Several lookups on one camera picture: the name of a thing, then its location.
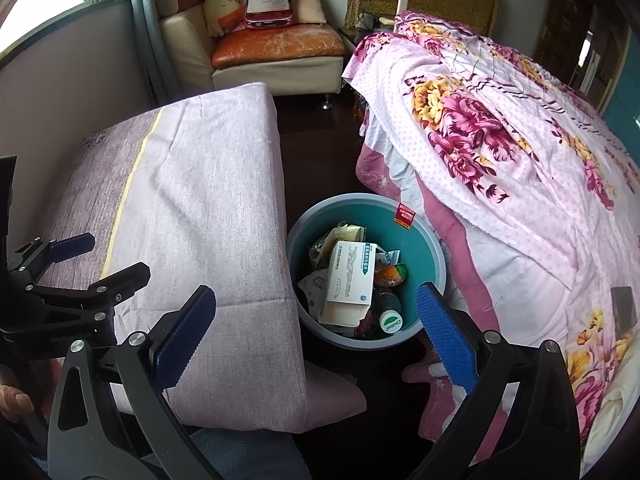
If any white cartoon print packet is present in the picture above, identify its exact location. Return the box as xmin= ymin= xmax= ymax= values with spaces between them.
xmin=297 ymin=269 xmax=332 ymax=313

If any lilac table cloth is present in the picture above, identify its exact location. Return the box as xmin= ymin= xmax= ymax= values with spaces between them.
xmin=37 ymin=81 xmax=308 ymax=436

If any grey-blue curtain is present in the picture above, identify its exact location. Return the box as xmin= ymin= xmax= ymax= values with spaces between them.
xmin=125 ymin=0 xmax=166 ymax=106

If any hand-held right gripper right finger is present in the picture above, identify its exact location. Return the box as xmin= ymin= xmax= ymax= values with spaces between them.
xmin=410 ymin=282 xmax=583 ymax=480

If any clear plastic water bottle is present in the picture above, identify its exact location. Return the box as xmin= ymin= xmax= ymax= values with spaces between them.
xmin=367 ymin=287 xmax=405 ymax=336

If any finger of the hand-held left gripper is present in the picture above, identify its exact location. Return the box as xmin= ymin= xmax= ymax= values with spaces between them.
xmin=30 ymin=261 xmax=152 ymax=321
xmin=12 ymin=232 xmax=97 ymax=273

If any cream printed pillow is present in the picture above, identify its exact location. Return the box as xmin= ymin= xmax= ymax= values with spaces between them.
xmin=202 ymin=0 xmax=251 ymax=38

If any yellow packet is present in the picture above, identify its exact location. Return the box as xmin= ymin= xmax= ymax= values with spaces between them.
xmin=320 ymin=221 xmax=367 ymax=256

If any orange seat cushion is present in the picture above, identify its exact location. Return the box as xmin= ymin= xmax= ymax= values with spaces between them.
xmin=210 ymin=22 xmax=347 ymax=68

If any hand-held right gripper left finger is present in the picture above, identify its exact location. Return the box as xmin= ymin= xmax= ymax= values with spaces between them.
xmin=46 ymin=285 xmax=223 ymax=480

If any person's left hand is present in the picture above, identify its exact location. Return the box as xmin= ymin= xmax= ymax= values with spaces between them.
xmin=0 ymin=384 xmax=36 ymax=424

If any black phone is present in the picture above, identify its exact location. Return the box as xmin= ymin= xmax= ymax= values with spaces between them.
xmin=610 ymin=285 xmax=639 ymax=332

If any cream leather sofa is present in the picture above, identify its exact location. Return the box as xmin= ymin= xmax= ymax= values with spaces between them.
xmin=155 ymin=0 xmax=348 ymax=97

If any window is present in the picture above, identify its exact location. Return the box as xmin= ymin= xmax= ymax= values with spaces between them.
xmin=0 ymin=0 xmax=128 ymax=61

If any beige pillow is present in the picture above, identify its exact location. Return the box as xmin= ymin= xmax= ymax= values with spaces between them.
xmin=290 ymin=0 xmax=326 ymax=25

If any teal cabinet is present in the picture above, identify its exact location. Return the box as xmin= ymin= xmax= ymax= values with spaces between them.
xmin=602 ymin=55 xmax=640 ymax=161

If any white medicine box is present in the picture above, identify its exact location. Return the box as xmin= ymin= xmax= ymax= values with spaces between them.
xmin=319 ymin=240 xmax=377 ymax=327

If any pink floral bed sheet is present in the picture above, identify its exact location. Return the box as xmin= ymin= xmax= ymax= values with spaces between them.
xmin=341 ymin=9 xmax=640 ymax=441

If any orange and green plastic toy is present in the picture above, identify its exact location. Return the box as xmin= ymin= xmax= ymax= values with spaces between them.
xmin=375 ymin=264 xmax=408 ymax=290

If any teal plastic bin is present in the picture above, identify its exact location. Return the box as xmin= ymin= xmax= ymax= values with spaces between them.
xmin=286 ymin=192 xmax=447 ymax=352

